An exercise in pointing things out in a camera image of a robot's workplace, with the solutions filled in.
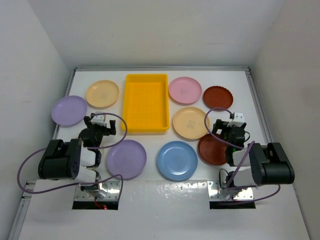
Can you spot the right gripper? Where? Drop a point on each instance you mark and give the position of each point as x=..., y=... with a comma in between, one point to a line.
x=221, y=125

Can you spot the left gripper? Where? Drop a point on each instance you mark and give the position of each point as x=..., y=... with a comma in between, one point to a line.
x=111, y=131

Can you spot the brown plate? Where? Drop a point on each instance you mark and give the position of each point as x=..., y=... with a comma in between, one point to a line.
x=218, y=97
x=212, y=151

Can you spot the peach plate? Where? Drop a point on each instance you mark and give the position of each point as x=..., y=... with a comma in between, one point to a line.
x=102, y=94
x=189, y=123

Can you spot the lilac plate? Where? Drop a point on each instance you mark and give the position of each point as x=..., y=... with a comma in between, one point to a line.
x=69, y=110
x=128, y=159

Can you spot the lilac plate front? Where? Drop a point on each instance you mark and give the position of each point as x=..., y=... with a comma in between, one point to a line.
x=128, y=159

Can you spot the blue plate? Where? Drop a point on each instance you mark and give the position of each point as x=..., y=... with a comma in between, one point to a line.
x=177, y=161

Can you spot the pink plate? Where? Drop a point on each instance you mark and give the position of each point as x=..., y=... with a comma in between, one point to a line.
x=185, y=90

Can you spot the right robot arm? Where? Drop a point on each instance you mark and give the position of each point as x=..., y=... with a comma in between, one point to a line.
x=256, y=164

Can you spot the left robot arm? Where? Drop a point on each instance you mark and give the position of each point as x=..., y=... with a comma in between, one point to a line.
x=75, y=160

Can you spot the yellow plastic bin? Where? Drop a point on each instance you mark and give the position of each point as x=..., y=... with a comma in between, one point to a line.
x=146, y=103

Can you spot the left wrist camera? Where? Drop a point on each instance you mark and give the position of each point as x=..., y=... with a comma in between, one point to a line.
x=98, y=120

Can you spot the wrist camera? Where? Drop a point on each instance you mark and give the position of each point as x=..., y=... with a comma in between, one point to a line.
x=237, y=119
x=98, y=120

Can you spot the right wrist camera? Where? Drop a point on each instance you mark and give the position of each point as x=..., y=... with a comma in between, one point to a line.
x=237, y=119

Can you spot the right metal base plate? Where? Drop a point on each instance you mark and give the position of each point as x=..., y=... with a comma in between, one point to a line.
x=217, y=193

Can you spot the metal base plate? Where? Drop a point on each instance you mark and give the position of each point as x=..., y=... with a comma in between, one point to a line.
x=104, y=192
x=217, y=193

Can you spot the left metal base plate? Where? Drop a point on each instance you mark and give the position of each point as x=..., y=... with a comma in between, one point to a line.
x=104, y=192

